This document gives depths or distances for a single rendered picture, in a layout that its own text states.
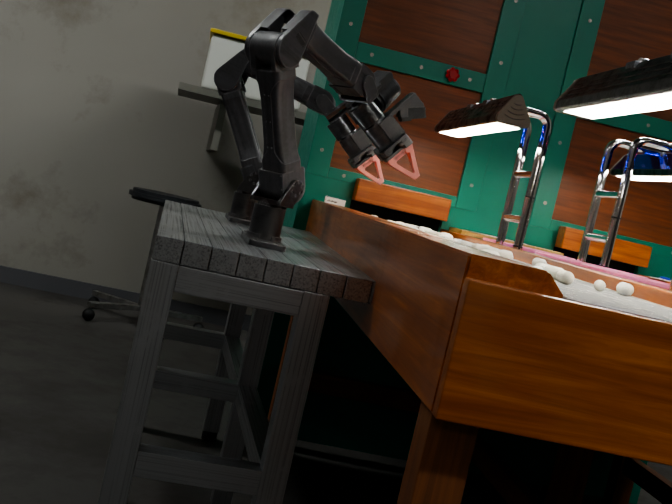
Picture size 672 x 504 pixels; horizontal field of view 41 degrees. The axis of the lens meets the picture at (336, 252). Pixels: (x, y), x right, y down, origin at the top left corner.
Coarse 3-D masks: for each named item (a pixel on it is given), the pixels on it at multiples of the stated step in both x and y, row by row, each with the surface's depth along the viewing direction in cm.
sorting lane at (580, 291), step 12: (528, 264) 199; (564, 288) 123; (576, 288) 132; (588, 288) 142; (576, 300) 101; (588, 300) 106; (600, 300) 113; (612, 300) 120; (624, 300) 129; (636, 300) 139; (636, 312) 104; (648, 312) 111; (660, 312) 118
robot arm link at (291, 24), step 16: (272, 16) 167; (288, 16) 170; (304, 16) 163; (288, 32) 160; (304, 32) 164; (320, 32) 169; (288, 48) 161; (304, 48) 165; (320, 48) 171; (336, 48) 174; (288, 64) 162; (320, 64) 174; (336, 64) 175; (352, 64) 178; (336, 80) 179; (352, 80) 179
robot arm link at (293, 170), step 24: (264, 48) 162; (264, 72) 164; (288, 72) 164; (264, 96) 166; (288, 96) 167; (264, 120) 169; (288, 120) 168; (264, 144) 171; (288, 144) 170; (264, 168) 172; (288, 168) 170; (264, 192) 174
